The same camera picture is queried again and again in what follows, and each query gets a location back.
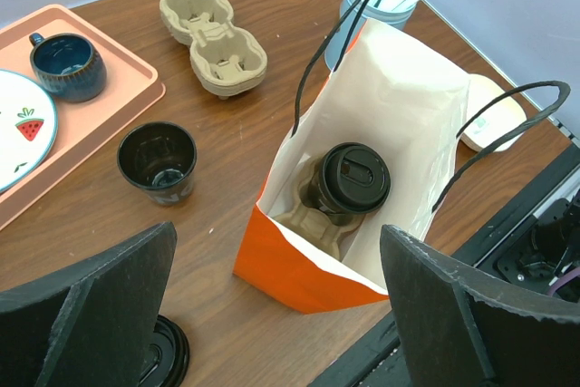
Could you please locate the black cup lid on table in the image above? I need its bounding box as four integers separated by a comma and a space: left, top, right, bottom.
138, 314, 190, 387

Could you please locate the white panda dish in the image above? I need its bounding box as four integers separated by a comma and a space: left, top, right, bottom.
460, 74, 527, 151

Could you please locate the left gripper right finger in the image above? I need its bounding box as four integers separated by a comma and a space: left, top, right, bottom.
380, 225, 579, 386

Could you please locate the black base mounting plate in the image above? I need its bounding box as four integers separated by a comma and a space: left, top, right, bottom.
314, 145, 579, 386

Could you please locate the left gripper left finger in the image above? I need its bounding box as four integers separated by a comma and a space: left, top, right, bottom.
1, 222, 177, 386

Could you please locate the dark blue ceramic cup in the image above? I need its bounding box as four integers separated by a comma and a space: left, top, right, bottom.
28, 33, 107, 103

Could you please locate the black cup lid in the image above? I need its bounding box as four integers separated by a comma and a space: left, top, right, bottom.
323, 142, 391, 214
138, 314, 190, 387

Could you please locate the dark coffee cup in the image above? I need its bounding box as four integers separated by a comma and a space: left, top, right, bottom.
117, 121, 198, 206
302, 158, 346, 216

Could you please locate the white plate with strawberry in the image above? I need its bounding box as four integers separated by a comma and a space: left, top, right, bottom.
1, 70, 58, 192

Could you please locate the light blue straw holder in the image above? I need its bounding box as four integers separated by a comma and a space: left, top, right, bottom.
324, 0, 418, 72

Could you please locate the single cardboard cup carrier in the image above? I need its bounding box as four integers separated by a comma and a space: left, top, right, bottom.
274, 155, 364, 260

